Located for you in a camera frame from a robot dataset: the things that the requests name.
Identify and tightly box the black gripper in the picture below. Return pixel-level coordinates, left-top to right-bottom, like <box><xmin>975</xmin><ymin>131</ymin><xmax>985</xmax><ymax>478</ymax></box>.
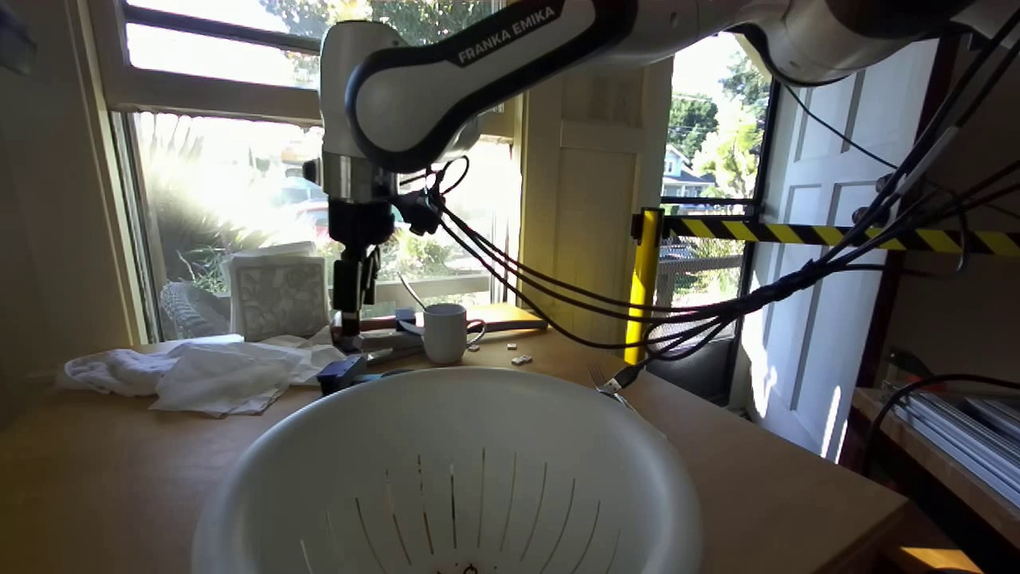
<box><xmin>324</xmin><ymin>193</ymin><xmax>399</xmax><ymax>349</ymax></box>

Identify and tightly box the metal spoon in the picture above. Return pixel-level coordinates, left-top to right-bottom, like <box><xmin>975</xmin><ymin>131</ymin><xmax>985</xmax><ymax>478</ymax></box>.
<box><xmin>395</xmin><ymin>274</ymin><xmax>430</xmax><ymax>316</ymax></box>

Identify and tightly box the translucent plastic container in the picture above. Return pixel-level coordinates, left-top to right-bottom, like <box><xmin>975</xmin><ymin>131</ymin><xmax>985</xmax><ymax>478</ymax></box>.
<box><xmin>227</xmin><ymin>246</ymin><xmax>335</xmax><ymax>345</ymax></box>

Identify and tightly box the white ceramic mug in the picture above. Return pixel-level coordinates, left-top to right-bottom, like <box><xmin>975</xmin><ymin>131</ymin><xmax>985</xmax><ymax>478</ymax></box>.
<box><xmin>418</xmin><ymin>298</ymin><xmax>492</xmax><ymax>368</ymax></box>

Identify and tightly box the crumpled white plastic bag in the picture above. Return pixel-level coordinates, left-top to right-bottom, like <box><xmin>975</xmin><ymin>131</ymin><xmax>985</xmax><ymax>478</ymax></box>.
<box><xmin>53</xmin><ymin>328</ymin><xmax>356</xmax><ymax>416</ymax></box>

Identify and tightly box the white plastic colander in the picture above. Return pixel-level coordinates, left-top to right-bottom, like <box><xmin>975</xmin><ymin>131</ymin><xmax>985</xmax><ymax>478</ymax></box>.
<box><xmin>187</xmin><ymin>366</ymin><xmax>704</xmax><ymax>574</ymax></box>

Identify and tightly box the cream panel door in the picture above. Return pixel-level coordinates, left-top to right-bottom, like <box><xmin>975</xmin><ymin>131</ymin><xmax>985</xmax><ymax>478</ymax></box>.
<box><xmin>515</xmin><ymin>61</ymin><xmax>674</xmax><ymax>358</ymax></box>

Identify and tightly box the yellow black striped bar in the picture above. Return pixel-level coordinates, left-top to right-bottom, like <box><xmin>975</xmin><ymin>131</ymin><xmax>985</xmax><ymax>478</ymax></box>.
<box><xmin>631</xmin><ymin>213</ymin><xmax>1020</xmax><ymax>257</ymax></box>

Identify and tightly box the white panel door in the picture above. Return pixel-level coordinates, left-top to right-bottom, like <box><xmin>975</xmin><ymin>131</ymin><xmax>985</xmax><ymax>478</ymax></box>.
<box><xmin>731</xmin><ymin>39</ymin><xmax>942</xmax><ymax>463</ymax></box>

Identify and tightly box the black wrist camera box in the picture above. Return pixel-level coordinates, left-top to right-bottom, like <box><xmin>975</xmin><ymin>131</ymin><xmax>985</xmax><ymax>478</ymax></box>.
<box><xmin>395</xmin><ymin>189</ymin><xmax>445</xmax><ymax>239</ymax></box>

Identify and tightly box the yellow post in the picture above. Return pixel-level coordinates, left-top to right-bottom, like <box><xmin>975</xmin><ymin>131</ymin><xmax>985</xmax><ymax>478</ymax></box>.
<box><xmin>619</xmin><ymin>203</ymin><xmax>667</xmax><ymax>368</ymax></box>

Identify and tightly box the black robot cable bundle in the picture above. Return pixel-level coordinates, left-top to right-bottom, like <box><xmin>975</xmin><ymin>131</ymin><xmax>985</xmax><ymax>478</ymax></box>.
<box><xmin>421</xmin><ymin>5</ymin><xmax>1020</xmax><ymax>362</ymax></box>

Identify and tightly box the thin black cable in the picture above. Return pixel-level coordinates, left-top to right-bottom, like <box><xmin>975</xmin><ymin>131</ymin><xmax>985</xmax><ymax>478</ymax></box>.
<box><xmin>775</xmin><ymin>73</ymin><xmax>905</xmax><ymax>176</ymax></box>

